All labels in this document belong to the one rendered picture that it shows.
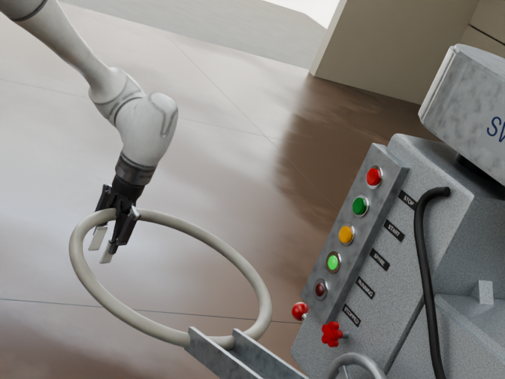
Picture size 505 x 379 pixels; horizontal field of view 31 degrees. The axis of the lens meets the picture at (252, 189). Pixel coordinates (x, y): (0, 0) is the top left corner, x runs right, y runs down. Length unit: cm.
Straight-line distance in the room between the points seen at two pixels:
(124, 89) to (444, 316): 109
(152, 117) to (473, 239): 94
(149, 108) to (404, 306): 91
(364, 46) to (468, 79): 824
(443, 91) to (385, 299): 31
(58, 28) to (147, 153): 40
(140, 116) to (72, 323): 170
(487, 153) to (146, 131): 98
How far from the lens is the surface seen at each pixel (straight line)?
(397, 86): 999
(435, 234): 130
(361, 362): 132
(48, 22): 179
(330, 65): 940
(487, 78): 128
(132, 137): 206
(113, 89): 212
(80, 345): 351
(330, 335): 139
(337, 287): 142
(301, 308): 156
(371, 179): 137
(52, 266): 395
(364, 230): 138
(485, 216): 130
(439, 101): 134
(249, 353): 189
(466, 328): 128
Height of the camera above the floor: 190
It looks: 20 degrees down
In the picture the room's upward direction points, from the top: 23 degrees clockwise
